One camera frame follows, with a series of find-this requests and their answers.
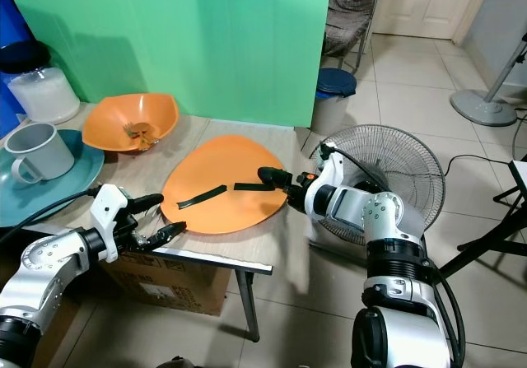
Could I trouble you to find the grey mug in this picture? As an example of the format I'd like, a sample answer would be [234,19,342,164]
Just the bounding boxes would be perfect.
[6,123,75,184]

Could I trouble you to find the teal plate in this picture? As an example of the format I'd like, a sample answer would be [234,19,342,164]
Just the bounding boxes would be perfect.
[0,129,105,227]

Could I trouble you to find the gold fork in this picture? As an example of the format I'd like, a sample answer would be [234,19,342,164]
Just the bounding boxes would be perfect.
[134,134,159,151]

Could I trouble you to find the black flat stick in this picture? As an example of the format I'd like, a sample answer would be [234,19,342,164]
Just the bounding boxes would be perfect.
[175,184,228,212]

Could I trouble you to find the grey woven chair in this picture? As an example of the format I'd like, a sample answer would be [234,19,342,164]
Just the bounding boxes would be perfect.
[321,0,385,77]

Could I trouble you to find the metal table leg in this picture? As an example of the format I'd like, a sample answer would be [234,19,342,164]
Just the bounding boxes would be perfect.
[235,269,257,343]

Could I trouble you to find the clear jar with black lid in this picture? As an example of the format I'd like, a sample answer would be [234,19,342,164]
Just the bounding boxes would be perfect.
[0,40,82,126]

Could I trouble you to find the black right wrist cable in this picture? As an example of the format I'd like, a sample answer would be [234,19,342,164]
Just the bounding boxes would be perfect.
[338,147,381,192]

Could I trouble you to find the black tripod stand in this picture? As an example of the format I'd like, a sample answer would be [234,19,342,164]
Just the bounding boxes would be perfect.
[436,158,527,283]

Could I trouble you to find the black fan power cord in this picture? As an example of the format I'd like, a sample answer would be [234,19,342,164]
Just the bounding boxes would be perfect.
[445,153,513,177]

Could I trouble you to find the blue panel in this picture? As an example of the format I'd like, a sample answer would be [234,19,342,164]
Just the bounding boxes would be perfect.
[0,0,35,118]

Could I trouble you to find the brown cardboard box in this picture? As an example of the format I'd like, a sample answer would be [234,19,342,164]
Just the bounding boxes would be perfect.
[107,253,232,317]

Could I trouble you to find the orange plate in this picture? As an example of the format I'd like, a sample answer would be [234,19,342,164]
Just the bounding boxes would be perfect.
[161,135,291,235]

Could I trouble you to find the grey standing fan base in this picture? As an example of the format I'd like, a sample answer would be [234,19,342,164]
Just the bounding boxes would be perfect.
[450,35,527,128]

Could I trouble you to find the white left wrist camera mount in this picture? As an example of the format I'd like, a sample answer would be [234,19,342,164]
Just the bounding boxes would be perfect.
[91,184,134,242]

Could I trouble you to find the white panel door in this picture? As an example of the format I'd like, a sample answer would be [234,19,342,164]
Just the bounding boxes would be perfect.
[371,0,492,40]

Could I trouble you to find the orange bowl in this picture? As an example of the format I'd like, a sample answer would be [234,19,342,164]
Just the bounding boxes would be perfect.
[82,93,180,152]

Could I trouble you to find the black wire grille fan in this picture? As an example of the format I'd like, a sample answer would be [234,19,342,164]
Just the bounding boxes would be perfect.
[309,123,446,246]

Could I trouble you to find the white bin with blue lid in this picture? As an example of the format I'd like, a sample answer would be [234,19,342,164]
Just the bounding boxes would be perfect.
[311,68,357,135]

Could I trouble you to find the green backdrop board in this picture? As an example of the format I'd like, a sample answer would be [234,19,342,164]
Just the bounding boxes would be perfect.
[0,0,335,130]

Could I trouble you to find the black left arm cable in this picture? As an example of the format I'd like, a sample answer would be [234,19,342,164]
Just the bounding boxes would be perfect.
[0,189,105,247]

